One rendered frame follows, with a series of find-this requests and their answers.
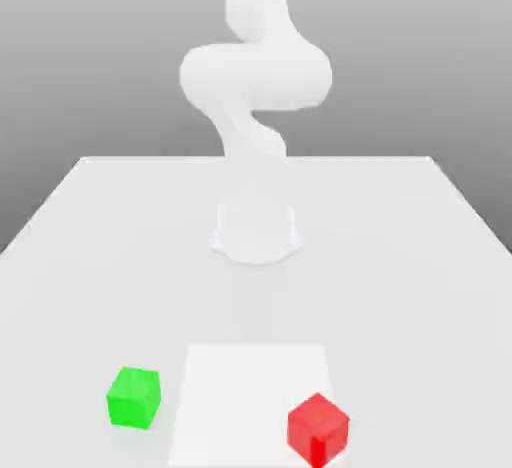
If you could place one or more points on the small red cube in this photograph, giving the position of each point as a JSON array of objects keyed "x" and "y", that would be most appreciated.
[{"x": 318, "y": 428}]

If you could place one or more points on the small green cube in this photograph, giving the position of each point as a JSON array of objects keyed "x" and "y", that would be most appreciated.
[{"x": 134, "y": 398}]

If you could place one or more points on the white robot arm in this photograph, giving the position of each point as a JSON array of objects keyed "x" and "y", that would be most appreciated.
[{"x": 256, "y": 76}]

